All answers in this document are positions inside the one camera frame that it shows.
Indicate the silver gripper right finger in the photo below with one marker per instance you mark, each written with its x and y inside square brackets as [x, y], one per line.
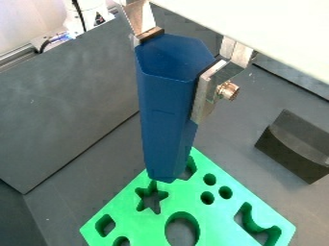
[216, 84]

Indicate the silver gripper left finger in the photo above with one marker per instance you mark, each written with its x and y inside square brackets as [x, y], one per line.
[138, 14]

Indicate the blue hexagonal prism peg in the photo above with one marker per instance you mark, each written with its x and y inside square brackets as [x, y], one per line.
[171, 62]

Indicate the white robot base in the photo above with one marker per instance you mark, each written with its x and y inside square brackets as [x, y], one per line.
[86, 14]

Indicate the black block with grey top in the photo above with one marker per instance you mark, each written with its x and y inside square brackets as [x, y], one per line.
[299, 145]

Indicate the dark grey raised plate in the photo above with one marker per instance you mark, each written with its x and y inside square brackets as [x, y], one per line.
[62, 100]

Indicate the green shape sorter board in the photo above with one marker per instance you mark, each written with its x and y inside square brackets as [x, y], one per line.
[229, 215]

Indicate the aluminium rail profile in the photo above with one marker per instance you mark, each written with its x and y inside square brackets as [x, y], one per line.
[17, 56]

